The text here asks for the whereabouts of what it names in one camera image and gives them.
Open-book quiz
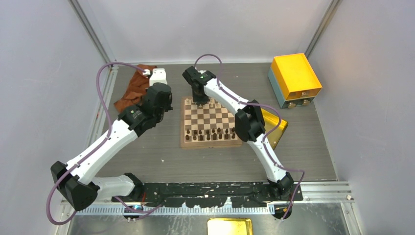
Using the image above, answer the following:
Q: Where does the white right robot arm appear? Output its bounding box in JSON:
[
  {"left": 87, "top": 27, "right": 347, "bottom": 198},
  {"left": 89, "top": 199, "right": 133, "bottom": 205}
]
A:
[{"left": 182, "top": 66, "right": 294, "bottom": 201}]

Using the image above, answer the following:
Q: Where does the wooden chessboard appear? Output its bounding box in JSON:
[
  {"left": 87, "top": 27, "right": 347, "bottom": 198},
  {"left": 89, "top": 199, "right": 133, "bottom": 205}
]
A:
[{"left": 180, "top": 96, "right": 242, "bottom": 148}]

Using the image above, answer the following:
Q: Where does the gold metal tin tray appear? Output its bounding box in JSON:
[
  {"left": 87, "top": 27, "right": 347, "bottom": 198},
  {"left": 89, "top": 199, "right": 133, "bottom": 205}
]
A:
[{"left": 261, "top": 108, "right": 289, "bottom": 150}]

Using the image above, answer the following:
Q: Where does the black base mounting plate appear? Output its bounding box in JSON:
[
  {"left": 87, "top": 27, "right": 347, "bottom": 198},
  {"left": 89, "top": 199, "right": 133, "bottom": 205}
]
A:
[{"left": 120, "top": 181, "right": 303, "bottom": 208}]

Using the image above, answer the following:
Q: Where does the brown cloth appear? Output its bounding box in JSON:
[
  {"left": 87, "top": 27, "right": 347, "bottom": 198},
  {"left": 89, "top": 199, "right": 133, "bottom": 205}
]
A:
[{"left": 114, "top": 70, "right": 150, "bottom": 113}]

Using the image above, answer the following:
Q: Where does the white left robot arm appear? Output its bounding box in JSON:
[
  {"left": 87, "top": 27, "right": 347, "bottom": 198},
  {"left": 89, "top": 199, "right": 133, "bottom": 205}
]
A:
[{"left": 51, "top": 83, "right": 173, "bottom": 211}]

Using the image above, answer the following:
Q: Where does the yellow drawer box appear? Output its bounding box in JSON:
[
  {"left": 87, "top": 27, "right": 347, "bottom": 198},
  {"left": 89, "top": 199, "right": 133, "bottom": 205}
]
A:
[{"left": 268, "top": 53, "right": 322, "bottom": 109}]

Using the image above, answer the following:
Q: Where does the gold tin lid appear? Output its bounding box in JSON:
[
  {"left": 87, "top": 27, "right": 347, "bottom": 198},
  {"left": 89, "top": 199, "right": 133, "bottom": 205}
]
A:
[{"left": 207, "top": 218, "right": 253, "bottom": 235}]

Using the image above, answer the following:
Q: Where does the aluminium front rail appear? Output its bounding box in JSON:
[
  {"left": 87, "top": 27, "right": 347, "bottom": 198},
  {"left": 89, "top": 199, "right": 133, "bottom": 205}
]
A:
[{"left": 77, "top": 181, "right": 354, "bottom": 219}]

